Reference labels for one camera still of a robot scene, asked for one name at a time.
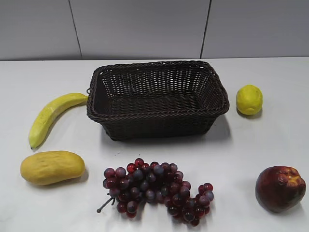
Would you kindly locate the yellow lemon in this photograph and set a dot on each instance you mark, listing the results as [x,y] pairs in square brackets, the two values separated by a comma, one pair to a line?
[249,100]

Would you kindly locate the yellow banana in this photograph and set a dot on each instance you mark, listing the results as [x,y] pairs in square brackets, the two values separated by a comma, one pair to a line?
[48,115]

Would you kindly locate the dark brown wicker basket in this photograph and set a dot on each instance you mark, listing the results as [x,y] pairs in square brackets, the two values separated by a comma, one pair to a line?
[156,99]

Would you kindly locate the dark red apple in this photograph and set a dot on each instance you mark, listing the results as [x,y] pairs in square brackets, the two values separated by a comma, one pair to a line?
[279,188]

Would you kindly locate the yellow mango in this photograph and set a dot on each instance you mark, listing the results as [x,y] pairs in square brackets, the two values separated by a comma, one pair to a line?
[45,168]

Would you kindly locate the red purple grape bunch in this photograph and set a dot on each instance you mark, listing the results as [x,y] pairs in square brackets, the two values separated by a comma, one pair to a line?
[154,183]

